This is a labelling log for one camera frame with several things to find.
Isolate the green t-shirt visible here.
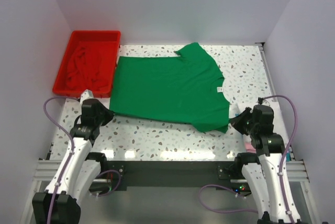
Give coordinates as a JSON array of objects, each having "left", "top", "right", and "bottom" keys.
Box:
[{"left": 109, "top": 42, "right": 230, "bottom": 133}]

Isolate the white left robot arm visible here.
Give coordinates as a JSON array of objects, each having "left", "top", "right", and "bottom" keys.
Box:
[{"left": 32, "top": 97, "right": 114, "bottom": 223}]

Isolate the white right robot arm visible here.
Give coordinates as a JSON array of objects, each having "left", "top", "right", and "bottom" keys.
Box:
[{"left": 229, "top": 105, "right": 302, "bottom": 223}]

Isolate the white folded t-shirt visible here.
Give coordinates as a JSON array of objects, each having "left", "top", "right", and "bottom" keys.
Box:
[{"left": 231, "top": 102, "right": 291, "bottom": 147}]

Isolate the pink folded t-shirt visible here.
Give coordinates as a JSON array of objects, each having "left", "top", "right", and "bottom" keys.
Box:
[{"left": 244, "top": 141, "right": 256, "bottom": 153}]

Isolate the red t-shirt in bin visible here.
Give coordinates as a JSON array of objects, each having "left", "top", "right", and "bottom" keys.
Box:
[{"left": 65, "top": 41, "right": 115, "bottom": 92}]

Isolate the teal folded t-shirt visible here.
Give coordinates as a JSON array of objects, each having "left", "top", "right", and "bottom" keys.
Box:
[{"left": 286, "top": 149, "right": 291, "bottom": 162}]

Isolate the red plastic bin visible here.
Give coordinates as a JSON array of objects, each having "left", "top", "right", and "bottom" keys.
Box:
[{"left": 52, "top": 30, "right": 121, "bottom": 98}]

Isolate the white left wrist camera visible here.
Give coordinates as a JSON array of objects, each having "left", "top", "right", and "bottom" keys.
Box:
[{"left": 79, "top": 89, "right": 94, "bottom": 103}]

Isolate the right side aluminium rail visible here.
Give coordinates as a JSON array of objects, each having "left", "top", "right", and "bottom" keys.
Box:
[{"left": 256, "top": 42, "right": 298, "bottom": 160}]

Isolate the aluminium frame rail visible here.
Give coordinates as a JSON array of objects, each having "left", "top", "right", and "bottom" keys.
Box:
[{"left": 33, "top": 160, "right": 309, "bottom": 182}]

